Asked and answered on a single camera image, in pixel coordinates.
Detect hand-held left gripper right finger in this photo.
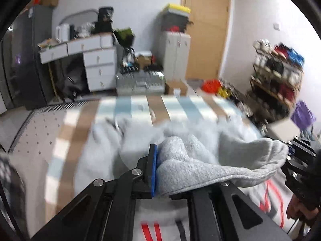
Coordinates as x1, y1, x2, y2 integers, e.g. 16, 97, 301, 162
171, 182, 291, 241

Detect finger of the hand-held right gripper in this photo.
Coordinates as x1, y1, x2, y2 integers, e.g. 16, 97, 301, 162
281, 156, 310, 180
286, 137, 317, 157

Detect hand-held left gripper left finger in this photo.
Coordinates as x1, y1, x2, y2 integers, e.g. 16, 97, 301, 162
30, 143, 158, 241

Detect grey printed hoodie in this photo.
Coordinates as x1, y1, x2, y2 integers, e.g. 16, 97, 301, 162
74, 117, 289, 241

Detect person's right hand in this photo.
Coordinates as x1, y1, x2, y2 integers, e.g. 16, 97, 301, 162
287, 196, 318, 221

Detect purple bag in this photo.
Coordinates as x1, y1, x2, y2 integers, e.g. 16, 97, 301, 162
291, 101, 316, 128

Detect checked brown blue blanket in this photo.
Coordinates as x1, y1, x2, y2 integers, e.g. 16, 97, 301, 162
45, 94, 259, 216

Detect wooden shoe rack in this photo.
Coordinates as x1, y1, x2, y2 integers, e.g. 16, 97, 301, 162
247, 40, 304, 121

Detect rows of shoes on rack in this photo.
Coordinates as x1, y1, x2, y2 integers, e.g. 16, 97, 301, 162
252, 40, 305, 103

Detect brown cardboard box on floor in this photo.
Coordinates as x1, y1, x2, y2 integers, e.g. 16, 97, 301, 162
165, 79, 188, 96

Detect silver suitcase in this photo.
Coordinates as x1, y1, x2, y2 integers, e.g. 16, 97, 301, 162
116, 70, 166, 94

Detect orange plastic bag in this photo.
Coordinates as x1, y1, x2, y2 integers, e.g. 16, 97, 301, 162
202, 79, 222, 93

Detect black box with white print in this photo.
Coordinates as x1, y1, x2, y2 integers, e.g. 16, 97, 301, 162
120, 64, 141, 74

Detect small brown cardboard box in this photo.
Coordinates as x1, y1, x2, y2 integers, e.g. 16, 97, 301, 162
135, 55, 152, 68

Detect white upright suitcase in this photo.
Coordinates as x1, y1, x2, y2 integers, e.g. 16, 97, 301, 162
158, 31, 191, 79

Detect black bag under desk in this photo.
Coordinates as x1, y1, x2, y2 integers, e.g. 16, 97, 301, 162
58, 55, 88, 98

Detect grey dotted rug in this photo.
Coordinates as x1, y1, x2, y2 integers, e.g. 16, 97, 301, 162
0, 98, 101, 153

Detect white desk with drawers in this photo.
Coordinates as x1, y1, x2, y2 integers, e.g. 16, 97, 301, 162
39, 33, 118, 92

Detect dark green wrapped bouquet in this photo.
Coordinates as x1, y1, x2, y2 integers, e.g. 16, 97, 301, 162
114, 28, 136, 56

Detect black white plaid pillow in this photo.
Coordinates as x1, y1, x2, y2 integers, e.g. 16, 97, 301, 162
0, 152, 28, 241

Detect wooden door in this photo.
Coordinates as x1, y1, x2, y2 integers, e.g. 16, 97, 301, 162
181, 0, 232, 82

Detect black paper bag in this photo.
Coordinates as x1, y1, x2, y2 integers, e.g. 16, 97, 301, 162
94, 7, 114, 34

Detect white electric kettle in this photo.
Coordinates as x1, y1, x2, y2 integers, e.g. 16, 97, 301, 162
56, 24, 70, 43

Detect dark grey fridge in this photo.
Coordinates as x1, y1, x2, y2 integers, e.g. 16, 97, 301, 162
7, 5, 54, 109

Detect arched mirror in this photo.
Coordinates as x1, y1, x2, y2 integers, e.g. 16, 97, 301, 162
60, 9, 98, 31

